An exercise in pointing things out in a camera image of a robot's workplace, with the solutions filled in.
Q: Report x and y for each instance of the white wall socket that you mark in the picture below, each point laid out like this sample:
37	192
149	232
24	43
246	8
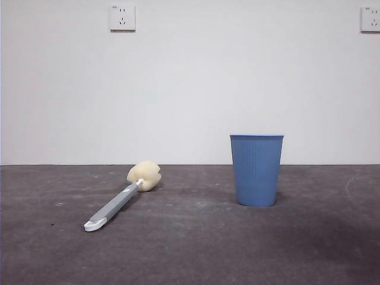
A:
123	25
371	25

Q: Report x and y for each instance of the blue ribbed plastic cup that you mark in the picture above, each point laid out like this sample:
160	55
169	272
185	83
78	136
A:
256	172

